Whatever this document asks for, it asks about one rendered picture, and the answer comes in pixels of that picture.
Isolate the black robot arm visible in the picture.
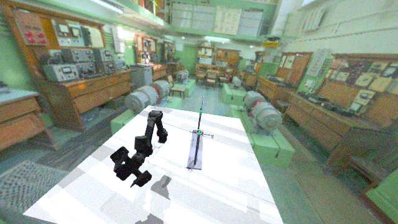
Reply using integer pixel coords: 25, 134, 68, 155
114, 110, 168, 181

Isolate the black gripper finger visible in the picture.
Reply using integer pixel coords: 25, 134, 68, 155
130, 172, 148, 188
112, 151, 128, 172

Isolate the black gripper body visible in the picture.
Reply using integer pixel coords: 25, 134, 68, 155
110, 146, 152, 187

